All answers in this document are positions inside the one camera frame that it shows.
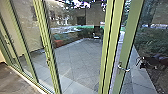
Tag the green framed glass wall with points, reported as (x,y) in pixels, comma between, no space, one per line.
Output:
(43,40)

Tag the beige outdoor building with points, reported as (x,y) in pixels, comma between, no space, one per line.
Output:
(85,15)

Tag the garden shrub bed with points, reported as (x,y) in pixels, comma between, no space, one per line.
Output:
(155,40)

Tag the black outdoor chair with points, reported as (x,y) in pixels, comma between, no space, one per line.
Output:
(96,33)

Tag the green hedge planter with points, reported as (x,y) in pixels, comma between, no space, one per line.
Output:
(71,35)

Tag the green framed glass door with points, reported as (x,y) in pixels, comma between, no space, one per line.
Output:
(111,40)

